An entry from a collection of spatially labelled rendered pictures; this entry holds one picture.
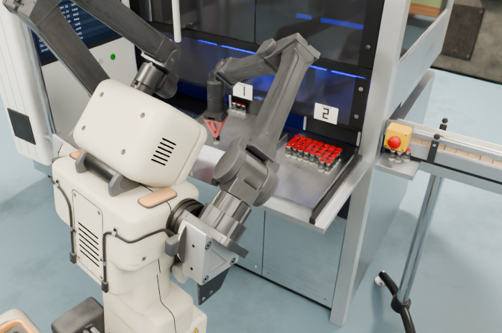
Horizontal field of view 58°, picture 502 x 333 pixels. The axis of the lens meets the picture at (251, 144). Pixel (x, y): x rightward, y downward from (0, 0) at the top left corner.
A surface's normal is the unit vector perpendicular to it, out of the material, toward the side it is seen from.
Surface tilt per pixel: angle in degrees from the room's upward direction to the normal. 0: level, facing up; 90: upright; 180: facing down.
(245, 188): 63
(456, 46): 90
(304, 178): 0
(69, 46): 101
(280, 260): 90
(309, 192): 0
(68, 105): 90
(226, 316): 0
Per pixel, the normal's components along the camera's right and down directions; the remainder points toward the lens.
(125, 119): -0.47, -0.29
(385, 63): -0.52, 0.44
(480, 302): 0.02, -0.85
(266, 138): 0.58, -0.29
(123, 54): 0.85, 0.29
